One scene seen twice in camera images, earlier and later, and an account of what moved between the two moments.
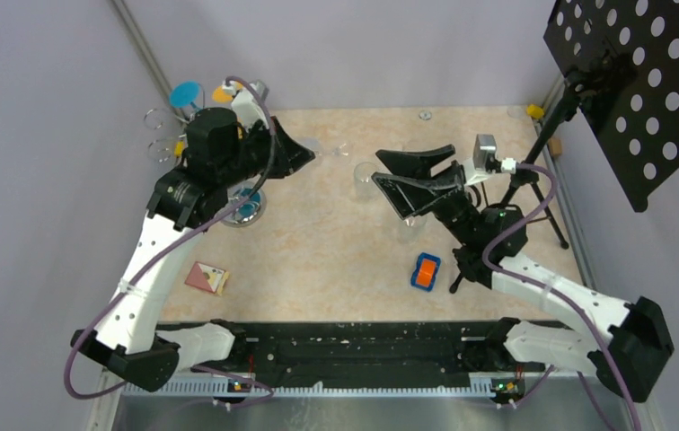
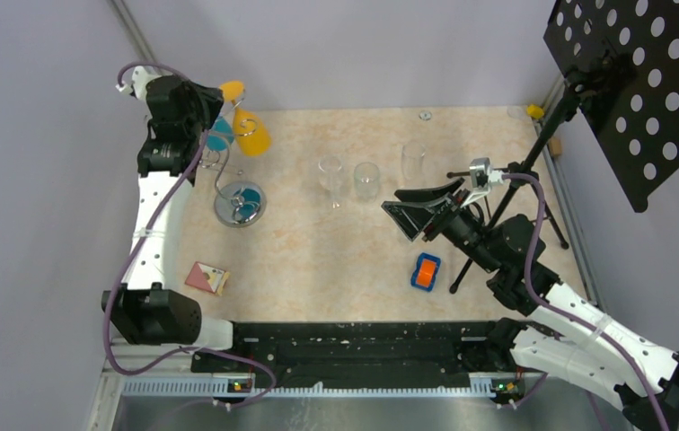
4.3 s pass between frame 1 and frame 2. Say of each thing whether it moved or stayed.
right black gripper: moved
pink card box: stayed
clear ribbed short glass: stayed
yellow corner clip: stayed
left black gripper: moved
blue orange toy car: stayed
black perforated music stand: stayed
